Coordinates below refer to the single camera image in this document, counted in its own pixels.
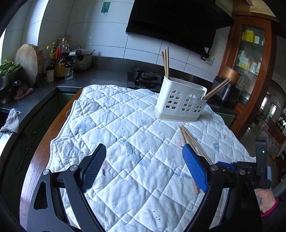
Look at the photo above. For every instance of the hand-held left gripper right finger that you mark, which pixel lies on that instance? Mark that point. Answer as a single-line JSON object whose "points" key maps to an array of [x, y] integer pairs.
{"points": [[195, 169]]}

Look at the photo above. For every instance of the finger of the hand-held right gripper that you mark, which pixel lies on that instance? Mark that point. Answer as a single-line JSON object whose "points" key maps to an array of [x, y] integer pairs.
{"points": [[225, 165]]}

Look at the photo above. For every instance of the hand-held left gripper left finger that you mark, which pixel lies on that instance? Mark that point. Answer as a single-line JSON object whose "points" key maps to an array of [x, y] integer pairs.
{"points": [[93, 169]]}

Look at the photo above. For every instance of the wooden chopstick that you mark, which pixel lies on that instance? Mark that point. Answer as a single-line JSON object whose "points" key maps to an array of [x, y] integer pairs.
{"points": [[217, 87], [220, 89], [167, 60], [196, 144], [189, 141], [195, 186], [164, 64]]}

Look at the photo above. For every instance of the white plastic utensil holder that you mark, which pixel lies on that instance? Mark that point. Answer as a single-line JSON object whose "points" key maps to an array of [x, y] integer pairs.
{"points": [[176, 93]]}

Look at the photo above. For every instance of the person's right forearm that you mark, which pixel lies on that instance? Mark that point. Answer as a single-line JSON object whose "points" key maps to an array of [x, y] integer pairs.
{"points": [[271, 209]]}

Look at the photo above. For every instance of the person's right hand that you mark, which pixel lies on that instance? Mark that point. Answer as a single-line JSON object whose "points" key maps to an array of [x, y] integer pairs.
{"points": [[267, 199]]}

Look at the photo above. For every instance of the white quilted mat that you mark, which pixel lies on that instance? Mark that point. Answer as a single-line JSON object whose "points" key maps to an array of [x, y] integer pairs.
{"points": [[125, 133]]}

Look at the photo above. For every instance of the black countertop appliance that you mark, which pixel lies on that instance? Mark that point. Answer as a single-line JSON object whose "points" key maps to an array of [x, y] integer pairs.
{"points": [[226, 93]]}

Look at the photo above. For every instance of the wooden glass-door cabinet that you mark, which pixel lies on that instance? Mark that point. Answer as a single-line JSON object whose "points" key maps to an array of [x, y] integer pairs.
{"points": [[265, 84]]}

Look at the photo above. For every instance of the dark kitchen counter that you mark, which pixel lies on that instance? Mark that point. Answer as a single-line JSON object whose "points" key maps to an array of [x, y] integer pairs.
{"points": [[107, 75]]}

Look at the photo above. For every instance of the grey dish cloth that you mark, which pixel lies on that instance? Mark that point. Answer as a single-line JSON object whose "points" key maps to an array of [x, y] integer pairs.
{"points": [[11, 121]]}

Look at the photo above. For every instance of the small glass jar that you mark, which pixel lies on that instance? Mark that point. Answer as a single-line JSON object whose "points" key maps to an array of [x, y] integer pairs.
{"points": [[69, 73]]}

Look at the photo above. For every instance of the black gas stove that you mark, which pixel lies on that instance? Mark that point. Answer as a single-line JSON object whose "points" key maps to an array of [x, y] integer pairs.
{"points": [[145, 79]]}

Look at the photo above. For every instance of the white spice jar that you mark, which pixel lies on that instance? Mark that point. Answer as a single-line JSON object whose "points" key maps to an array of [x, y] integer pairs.
{"points": [[50, 74]]}

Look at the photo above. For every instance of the brown rag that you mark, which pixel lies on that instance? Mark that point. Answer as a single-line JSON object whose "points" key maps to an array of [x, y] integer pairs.
{"points": [[23, 91]]}

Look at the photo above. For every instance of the white green box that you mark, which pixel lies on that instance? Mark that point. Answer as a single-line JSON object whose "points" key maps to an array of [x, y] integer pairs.
{"points": [[242, 59]]}

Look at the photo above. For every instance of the steel cooking pot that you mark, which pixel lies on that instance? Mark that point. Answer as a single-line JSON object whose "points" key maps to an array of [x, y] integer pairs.
{"points": [[82, 61]]}

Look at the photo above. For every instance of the steel bowl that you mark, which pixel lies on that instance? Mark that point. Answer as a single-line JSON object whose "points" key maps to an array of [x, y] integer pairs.
{"points": [[6, 87]]}

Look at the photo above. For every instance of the clear bottle yellow cap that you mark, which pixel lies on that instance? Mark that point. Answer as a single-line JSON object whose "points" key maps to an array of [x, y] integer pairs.
{"points": [[48, 57]]}

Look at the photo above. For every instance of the round wooden cutting board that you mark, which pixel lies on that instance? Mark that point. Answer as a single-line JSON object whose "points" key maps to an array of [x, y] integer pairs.
{"points": [[26, 64]]}

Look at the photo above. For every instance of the green bottle yellow cap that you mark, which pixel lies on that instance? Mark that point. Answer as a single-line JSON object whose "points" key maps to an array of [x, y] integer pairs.
{"points": [[53, 51]]}

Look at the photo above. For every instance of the clear oil bottle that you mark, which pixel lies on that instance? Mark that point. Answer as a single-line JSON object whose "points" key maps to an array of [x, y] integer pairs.
{"points": [[64, 48]]}

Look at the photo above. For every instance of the yellow box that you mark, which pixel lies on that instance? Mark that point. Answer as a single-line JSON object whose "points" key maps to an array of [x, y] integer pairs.
{"points": [[249, 36]]}

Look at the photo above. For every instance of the green leafy vegetables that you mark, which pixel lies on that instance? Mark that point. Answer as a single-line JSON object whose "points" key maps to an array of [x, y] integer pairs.
{"points": [[9, 68]]}

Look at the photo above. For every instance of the black range hood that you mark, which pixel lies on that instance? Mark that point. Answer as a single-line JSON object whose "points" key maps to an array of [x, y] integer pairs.
{"points": [[178, 20]]}

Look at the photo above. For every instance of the wall socket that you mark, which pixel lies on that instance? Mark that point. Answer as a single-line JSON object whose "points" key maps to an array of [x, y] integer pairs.
{"points": [[209, 60]]}

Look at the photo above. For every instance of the green wall hook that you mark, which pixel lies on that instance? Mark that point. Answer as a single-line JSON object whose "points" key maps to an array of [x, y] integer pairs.
{"points": [[106, 7]]}

